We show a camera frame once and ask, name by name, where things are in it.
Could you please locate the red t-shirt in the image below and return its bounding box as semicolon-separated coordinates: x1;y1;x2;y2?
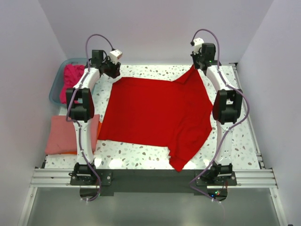
98;67;213;171

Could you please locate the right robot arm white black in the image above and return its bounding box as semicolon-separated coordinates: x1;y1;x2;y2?
191;38;242;177

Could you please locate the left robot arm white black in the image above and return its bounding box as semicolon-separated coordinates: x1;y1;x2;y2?
66;49;122;173

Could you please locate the magenta crumpled t-shirt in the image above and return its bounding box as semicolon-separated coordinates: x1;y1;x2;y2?
60;64;85;104

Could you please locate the orange folded t-shirt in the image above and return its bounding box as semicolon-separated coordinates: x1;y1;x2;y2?
63;122;102;155

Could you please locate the teal plastic bin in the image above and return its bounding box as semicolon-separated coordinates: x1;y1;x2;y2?
49;58;87;106

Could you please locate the pink folded t-shirt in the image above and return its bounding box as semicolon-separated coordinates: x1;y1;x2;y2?
45;114;101;155

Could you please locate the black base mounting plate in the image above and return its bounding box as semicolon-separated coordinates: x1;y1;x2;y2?
69;167;238;200

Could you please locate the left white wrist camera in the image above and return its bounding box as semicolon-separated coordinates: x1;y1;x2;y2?
108;49;123;65

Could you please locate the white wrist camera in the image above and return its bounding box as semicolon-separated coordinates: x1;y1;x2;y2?
108;49;123;65
190;38;205;54

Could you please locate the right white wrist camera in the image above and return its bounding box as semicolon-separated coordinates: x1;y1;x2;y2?
190;38;205;54

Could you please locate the aluminium frame rail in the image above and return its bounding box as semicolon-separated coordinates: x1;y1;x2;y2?
30;169;278;188

